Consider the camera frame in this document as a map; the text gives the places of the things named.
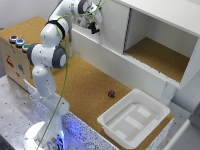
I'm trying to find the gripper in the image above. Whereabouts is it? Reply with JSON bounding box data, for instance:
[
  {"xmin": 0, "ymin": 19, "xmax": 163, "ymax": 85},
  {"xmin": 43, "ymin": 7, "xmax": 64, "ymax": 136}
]
[{"xmin": 74, "ymin": 12, "xmax": 104, "ymax": 31}]

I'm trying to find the white sliding door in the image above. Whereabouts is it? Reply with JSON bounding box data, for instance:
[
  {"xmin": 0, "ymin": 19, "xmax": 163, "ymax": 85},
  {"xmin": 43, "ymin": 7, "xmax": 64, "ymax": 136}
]
[{"xmin": 97, "ymin": 0, "xmax": 131, "ymax": 56}]

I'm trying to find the green button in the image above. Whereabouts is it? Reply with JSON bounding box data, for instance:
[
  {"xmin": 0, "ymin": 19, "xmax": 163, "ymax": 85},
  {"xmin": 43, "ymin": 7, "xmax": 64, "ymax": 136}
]
[{"xmin": 21, "ymin": 43, "xmax": 32, "ymax": 54}]

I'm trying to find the blue button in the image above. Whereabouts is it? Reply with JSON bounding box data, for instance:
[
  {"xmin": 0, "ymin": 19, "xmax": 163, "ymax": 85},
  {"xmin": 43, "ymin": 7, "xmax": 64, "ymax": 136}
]
[{"xmin": 15, "ymin": 38, "xmax": 26, "ymax": 48}]

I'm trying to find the white cabinet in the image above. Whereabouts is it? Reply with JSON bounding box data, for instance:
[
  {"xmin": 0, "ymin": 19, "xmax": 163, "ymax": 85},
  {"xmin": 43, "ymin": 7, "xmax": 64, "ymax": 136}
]
[{"xmin": 70, "ymin": 0, "xmax": 200, "ymax": 107}]

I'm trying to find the red button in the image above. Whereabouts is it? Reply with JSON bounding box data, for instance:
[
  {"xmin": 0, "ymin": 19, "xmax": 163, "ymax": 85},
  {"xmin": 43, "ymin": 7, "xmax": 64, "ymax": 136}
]
[{"xmin": 8, "ymin": 34, "xmax": 19, "ymax": 44}]

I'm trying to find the purple block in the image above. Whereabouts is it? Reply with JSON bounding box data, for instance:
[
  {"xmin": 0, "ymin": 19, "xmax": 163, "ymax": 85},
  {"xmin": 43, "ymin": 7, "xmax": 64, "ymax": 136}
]
[{"xmin": 107, "ymin": 90, "xmax": 116, "ymax": 99}]

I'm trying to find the wooden drawer box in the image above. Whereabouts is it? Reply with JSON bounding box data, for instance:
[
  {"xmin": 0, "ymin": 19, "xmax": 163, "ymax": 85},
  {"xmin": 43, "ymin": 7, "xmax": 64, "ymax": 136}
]
[{"xmin": 0, "ymin": 16, "xmax": 73, "ymax": 92}]

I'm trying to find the white plastic box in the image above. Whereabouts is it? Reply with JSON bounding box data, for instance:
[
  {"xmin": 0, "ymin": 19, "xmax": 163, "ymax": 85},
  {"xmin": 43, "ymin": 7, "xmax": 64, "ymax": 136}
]
[{"xmin": 96, "ymin": 87, "xmax": 172, "ymax": 150}]

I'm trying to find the green cable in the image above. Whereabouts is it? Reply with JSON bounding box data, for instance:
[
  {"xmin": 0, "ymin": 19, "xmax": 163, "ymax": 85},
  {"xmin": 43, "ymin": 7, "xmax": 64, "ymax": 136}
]
[{"xmin": 34, "ymin": 0, "xmax": 108, "ymax": 150}]

